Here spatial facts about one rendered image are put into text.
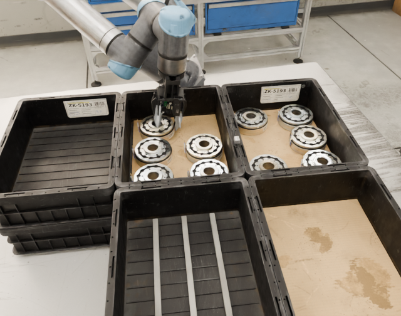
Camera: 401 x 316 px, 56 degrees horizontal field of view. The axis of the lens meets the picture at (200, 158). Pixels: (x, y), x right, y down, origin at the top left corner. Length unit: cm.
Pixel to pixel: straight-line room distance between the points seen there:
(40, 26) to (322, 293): 343
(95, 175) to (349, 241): 65
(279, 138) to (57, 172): 64
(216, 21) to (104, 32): 195
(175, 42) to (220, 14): 202
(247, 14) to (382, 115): 120
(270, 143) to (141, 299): 57
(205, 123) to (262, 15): 195
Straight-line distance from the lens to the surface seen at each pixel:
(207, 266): 83
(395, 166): 136
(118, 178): 88
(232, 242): 87
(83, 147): 115
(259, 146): 110
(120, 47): 104
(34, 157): 117
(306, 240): 90
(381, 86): 321
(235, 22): 300
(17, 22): 387
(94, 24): 108
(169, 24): 92
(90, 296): 99
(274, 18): 309
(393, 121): 285
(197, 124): 117
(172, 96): 101
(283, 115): 118
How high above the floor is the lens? 154
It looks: 43 degrees down
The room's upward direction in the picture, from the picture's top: 1 degrees counter-clockwise
